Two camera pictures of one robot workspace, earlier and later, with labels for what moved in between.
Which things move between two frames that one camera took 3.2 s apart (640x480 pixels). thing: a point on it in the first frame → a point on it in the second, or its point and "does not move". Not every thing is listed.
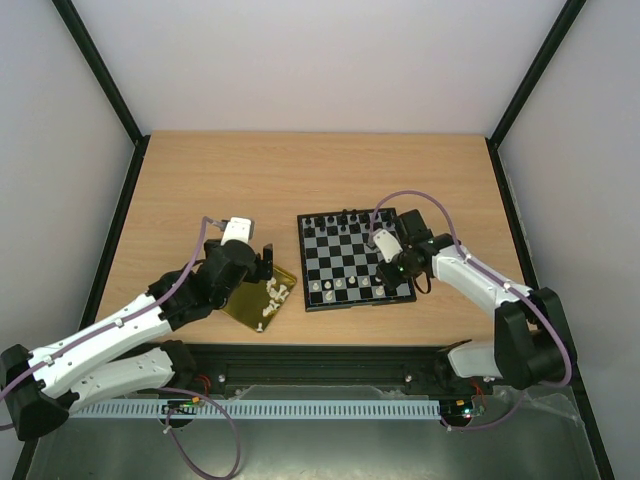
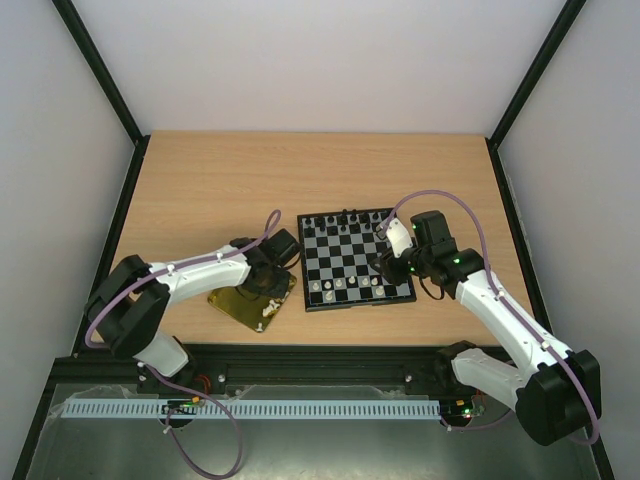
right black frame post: x=554 y=40 does not move
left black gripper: x=256 y=273 → x=280 y=289
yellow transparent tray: x=249 y=299 does not move
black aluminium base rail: x=415 y=368 does not move
